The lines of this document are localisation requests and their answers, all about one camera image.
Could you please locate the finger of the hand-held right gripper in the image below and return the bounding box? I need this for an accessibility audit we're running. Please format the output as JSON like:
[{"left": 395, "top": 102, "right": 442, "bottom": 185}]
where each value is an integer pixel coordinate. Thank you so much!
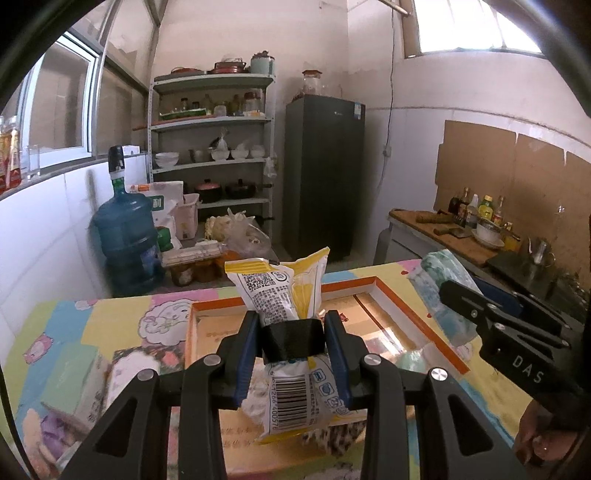
[
  {"left": 438, "top": 279, "right": 570, "bottom": 348},
  {"left": 475, "top": 276, "right": 581, "bottom": 332}
]

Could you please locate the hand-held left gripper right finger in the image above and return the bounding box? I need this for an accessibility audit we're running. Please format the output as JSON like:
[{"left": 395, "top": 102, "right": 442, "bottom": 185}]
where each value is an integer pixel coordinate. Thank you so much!
[{"left": 324, "top": 311, "right": 527, "bottom": 480}]

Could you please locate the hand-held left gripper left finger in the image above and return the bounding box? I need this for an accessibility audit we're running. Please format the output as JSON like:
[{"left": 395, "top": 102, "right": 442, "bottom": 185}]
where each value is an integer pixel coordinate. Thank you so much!
[{"left": 60, "top": 311, "right": 260, "bottom": 480}]

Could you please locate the orange cardboard box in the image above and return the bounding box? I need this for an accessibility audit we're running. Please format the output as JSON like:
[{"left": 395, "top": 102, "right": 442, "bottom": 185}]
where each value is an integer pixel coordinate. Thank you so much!
[{"left": 185, "top": 275, "right": 472, "bottom": 477}]

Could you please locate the leopard print cloth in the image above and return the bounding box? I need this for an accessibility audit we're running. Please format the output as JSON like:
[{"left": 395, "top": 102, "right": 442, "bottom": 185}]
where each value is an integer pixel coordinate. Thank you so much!
[{"left": 299, "top": 410, "right": 366, "bottom": 459}]

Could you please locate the green puff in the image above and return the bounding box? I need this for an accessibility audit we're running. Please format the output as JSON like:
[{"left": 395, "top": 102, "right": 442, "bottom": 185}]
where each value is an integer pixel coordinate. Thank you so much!
[{"left": 396, "top": 348, "right": 435, "bottom": 376}]

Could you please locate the yellow-white snack packet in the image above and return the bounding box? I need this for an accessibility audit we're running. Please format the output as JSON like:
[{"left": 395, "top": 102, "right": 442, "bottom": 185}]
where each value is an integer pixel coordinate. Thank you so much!
[{"left": 224, "top": 246, "right": 366, "bottom": 445}]

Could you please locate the large white floral tissue pack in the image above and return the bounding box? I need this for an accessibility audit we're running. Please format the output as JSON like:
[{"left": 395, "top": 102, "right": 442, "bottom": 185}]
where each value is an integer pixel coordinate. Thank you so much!
[{"left": 107, "top": 347, "right": 186, "bottom": 418}]

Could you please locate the plush doll with purple dress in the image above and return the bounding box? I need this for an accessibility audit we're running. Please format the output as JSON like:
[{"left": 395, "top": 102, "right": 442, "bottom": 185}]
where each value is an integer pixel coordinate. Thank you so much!
[{"left": 28, "top": 408, "right": 89, "bottom": 474}]

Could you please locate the person's right hand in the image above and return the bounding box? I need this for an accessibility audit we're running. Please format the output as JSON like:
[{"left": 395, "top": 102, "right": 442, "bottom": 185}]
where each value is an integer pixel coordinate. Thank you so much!
[{"left": 514, "top": 399, "right": 585, "bottom": 467}]

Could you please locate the black induction cooker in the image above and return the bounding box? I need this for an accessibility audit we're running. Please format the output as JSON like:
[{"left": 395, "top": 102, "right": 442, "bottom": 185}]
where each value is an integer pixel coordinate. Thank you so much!
[{"left": 486, "top": 251, "right": 556, "bottom": 297}]

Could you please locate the metal teapot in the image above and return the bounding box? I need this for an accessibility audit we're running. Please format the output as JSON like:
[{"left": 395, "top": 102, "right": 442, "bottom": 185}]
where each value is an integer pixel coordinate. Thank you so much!
[{"left": 526, "top": 237, "right": 558, "bottom": 267}]

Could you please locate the white bowl on counter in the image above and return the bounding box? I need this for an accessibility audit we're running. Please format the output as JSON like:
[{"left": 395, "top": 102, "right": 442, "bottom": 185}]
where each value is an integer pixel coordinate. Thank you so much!
[{"left": 470, "top": 221, "right": 507, "bottom": 251}]

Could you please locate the cleaver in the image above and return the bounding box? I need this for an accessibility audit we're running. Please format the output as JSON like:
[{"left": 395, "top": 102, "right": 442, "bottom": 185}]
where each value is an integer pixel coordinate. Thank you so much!
[{"left": 433, "top": 224, "right": 472, "bottom": 239}]

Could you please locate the white bottle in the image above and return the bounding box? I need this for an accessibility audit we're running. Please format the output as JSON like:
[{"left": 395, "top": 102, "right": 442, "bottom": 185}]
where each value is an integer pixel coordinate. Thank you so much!
[{"left": 465, "top": 193, "right": 481, "bottom": 230}]

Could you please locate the grey kitchen counter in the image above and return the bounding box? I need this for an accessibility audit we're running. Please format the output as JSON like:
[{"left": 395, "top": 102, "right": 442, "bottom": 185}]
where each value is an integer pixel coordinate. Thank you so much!
[{"left": 373, "top": 209, "right": 591, "bottom": 325}]

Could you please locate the dark sauce bottle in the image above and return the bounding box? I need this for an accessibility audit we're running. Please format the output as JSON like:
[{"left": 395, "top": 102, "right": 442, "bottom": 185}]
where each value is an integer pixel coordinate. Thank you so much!
[{"left": 450, "top": 186, "right": 470, "bottom": 216}]

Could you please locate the pack of brown jars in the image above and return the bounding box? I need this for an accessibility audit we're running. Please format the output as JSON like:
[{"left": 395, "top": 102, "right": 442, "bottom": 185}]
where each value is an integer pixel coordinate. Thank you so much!
[{"left": 168, "top": 260, "right": 228, "bottom": 285}]

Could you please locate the dried noodle bundle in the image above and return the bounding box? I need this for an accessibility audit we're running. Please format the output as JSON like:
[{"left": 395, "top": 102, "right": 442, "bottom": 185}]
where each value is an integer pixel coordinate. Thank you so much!
[{"left": 161, "top": 244, "right": 223, "bottom": 267}]

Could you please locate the brown cardboard sheet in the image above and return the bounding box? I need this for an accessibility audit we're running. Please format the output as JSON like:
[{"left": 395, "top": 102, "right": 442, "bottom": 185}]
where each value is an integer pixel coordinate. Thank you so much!
[{"left": 433, "top": 119, "right": 591, "bottom": 278}]

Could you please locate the plastic bag of vegetables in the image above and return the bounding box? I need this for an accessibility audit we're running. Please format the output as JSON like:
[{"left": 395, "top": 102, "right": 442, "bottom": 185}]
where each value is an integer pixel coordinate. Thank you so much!
[{"left": 205, "top": 207, "right": 271, "bottom": 260}]

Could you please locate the colourful patchwork cartoon blanket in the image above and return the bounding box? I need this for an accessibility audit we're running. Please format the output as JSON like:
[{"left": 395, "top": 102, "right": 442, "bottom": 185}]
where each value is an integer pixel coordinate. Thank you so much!
[{"left": 8, "top": 258, "right": 520, "bottom": 480}]

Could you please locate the pink plastic bin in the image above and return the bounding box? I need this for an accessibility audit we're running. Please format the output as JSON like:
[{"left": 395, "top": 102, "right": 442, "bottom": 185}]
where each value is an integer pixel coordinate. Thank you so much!
[{"left": 177, "top": 192, "right": 201, "bottom": 240}]

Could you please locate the blue water jug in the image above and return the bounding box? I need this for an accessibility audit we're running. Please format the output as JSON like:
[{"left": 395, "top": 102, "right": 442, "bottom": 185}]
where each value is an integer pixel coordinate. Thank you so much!
[{"left": 91, "top": 191, "right": 165, "bottom": 297}]

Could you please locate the black cooking pot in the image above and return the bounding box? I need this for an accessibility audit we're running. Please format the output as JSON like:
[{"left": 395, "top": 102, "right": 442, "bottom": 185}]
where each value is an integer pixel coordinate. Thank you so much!
[{"left": 226, "top": 178, "right": 274, "bottom": 200}]

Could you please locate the red cooking pot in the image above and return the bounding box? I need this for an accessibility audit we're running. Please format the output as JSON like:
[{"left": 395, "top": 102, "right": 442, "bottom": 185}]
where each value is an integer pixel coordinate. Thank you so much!
[{"left": 193, "top": 178, "right": 223, "bottom": 203}]

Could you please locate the dark refrigerator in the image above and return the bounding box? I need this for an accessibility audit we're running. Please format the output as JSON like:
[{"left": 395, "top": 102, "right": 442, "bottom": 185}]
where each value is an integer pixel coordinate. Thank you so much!
[{"left": 282, "top": 95, "right": 367, "bottom": 262}]

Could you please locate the white flour sack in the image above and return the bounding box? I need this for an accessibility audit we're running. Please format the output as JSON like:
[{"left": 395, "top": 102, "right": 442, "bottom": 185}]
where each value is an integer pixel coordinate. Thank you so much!
[{"left": 129, "top": 180, "right": 186, "bottom": 241}]

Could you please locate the black water pump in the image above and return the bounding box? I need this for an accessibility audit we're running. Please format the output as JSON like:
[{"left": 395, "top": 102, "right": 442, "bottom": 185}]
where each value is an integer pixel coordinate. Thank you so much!
[{"left": 107, "top": 145, "right": 128, "bottom": 193}]

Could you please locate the grey metal shelf rack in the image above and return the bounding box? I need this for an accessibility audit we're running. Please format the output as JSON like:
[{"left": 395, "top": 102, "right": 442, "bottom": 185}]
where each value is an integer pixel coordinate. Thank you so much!
[{"left": 148, "top": 73, "right": 278, "bottom": 246}]

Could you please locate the green tray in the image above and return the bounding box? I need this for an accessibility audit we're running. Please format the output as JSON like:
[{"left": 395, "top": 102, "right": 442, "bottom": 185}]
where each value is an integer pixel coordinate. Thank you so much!
[{"left": 159, "top": 107, "right": 209, "bottom": 120}]

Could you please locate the red basket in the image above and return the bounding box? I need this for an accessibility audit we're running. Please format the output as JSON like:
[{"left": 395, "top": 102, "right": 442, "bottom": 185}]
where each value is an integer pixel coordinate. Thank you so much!
[{"left": 212, "top": 58, "right": 249, "bottom": 75}]

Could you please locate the teal canister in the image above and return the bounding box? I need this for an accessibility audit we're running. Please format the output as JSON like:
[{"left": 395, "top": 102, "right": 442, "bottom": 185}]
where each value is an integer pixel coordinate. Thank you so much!
[{"left": 250, "top": 51, "right": 276, "bottom": 76}]

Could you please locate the red drink bottle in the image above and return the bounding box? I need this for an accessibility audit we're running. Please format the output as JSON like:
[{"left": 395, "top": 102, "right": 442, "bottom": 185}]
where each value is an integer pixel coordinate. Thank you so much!
[
  {"left": 7, "top": 115, "right": 22, "bottom": 190},
  {"left": 0, "top": 117, "right": 11, "bottom": 195}
]

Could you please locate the aluminium sliding window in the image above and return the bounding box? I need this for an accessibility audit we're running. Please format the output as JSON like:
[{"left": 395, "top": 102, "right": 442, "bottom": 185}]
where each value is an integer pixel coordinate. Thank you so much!
[{"left": 0, "top": 31, "right": 154, "bottom": 186}]

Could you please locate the high wall window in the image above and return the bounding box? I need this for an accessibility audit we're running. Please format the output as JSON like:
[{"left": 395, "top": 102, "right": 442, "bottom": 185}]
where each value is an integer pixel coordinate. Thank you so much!
[{"left": 405, "top": 0, "right": 546, "bottom": 59}]

